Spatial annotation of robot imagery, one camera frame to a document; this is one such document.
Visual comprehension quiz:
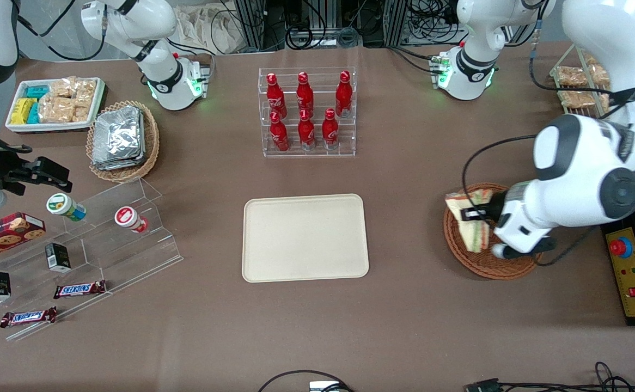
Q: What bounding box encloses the green lid sunflower cup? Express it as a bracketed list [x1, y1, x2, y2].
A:
[46, 193, 87, 222]

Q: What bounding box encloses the clear acrylic tiered stand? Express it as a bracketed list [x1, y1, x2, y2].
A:
[0, 177, 184, 342]

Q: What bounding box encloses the white cloth bag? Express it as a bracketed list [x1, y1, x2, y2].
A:
[175, 4, 243, 55]

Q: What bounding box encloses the light tan wicker basket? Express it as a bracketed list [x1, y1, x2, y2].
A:
[86, 101, 160, 183]

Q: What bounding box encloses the aluminium frame post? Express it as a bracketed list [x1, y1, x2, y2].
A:
[235, 0, 267, 53]
[384, 0, 411, 48]

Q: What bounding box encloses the red plaid cookie box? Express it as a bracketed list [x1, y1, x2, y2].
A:
[0, 212, 46, 267]

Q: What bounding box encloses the yellow snack pack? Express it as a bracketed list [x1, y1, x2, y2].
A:
[11, 98, 38, 125]

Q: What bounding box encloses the silver foil wrapped pack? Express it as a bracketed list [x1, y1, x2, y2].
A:
[94, 107, 144, 158]
[91, 152, 147, 171]

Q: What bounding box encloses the white rectangular snack bin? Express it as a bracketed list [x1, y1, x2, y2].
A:
[5, 77, 107, 133]

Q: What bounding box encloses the brown round wicker basket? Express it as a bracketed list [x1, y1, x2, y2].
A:
[443, 182, 547, 281]

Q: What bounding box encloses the cream plastic tray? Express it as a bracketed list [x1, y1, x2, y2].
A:
[242, 194, 370, 284]

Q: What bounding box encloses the red cola bottle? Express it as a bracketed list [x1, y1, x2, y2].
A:
[298, 109, 316, 151]
[266, 72, 287, 118]
[296, 71, 315, 115]
[322, 108, 339, 150]
[335, 71, 353, 118]
[270, 112, 290, 152]

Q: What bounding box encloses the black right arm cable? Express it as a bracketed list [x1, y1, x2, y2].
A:
[15, 0, 108, 62]

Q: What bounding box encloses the red emergency stop button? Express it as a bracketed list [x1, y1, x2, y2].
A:
[609, 237, 634, 260]

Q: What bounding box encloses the red lid yogurt cup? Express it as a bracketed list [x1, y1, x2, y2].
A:
[114, 206, 149, 234]

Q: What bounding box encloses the cream wire basket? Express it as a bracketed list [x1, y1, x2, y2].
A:
[548, 44, 615, 118]

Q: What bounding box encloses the plastic triangle sandwich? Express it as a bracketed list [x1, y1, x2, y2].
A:
[445, 188, 495, 254]

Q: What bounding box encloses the black yellow control box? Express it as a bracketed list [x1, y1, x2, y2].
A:
[601, 210, 635, 327]

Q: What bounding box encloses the black table cable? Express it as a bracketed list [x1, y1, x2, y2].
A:
[498, 361, 635, 392]

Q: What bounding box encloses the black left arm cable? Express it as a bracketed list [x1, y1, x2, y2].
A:
[461, 134, 539, 218]

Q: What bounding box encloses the black cable connector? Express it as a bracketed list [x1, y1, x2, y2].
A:
[465, 378, 501, 392]

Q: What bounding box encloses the thin black looped cable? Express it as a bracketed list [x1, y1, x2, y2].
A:
[257, 370, 354, 392]

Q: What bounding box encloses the clear acrylic bottle rack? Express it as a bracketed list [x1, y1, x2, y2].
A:
[258, 67, 357, 158]

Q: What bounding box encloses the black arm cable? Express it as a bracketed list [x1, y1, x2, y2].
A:
[461, 134, 539, 218]
[15, 0, 108, 62]

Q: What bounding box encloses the black cable bundle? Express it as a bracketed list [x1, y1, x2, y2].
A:
[266, 0, 388, 51]

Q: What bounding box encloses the Snickers chocolate bar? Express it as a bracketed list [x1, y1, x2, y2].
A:
[53, 280, 107, 299]
[0, 307, 58, 328]

